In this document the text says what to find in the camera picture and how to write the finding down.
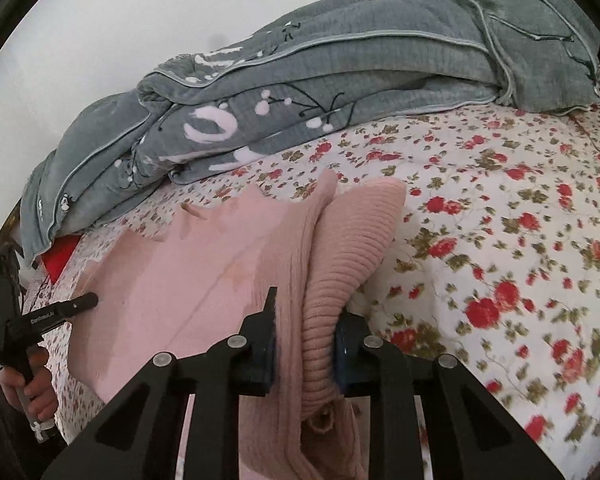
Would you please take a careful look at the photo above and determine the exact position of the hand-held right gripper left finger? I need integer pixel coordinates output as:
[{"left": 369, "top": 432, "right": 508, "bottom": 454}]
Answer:
[{"left": 40, "top": 287, "right": 278, "bottom": 480}]

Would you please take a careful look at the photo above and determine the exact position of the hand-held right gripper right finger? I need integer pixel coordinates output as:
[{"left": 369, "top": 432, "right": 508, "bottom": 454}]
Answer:
[{"left": 332, "top": 310, "right": 566, "bottom": 480}]

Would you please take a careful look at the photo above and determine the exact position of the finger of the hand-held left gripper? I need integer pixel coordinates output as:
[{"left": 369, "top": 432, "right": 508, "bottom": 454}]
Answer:
[
  {"left": 54, "top": 293, "right": 99, "bottom": 322},
  {"left": 0, "top": 254, "right": 22, "bottom": 323}
]

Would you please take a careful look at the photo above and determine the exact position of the pink ribbed sweater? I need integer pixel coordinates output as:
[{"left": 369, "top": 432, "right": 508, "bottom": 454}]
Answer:
[{"left": 69, "top": 167, "right": 406, "bottom": 480}]

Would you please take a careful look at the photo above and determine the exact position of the person's left hand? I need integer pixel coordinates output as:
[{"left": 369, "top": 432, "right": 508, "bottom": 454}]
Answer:
[{"left": 0, "top": 349, "right": 58, "bottom": 423}]

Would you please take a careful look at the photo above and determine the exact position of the red cloth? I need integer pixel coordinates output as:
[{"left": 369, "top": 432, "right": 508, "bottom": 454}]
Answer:
[{"left": 40, "top": 235, "right": 83, "bottom": 286}]

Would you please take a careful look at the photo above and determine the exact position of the floral bed sheet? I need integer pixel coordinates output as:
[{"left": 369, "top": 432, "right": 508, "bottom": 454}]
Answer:
[{"left": 22, "top": 85, "right": 600, "bottom": 480}]

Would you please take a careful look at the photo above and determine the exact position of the grey printed blanket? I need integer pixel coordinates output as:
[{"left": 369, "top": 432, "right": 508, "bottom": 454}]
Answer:
[{"left": 20, "top": 0, "right": 600, "bottom": 268}]

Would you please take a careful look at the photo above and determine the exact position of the wooden bed frame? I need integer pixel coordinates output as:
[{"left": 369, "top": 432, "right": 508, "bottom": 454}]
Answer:
[{"left": 0, "top": 195, "right": 26, "bottom": 341}]

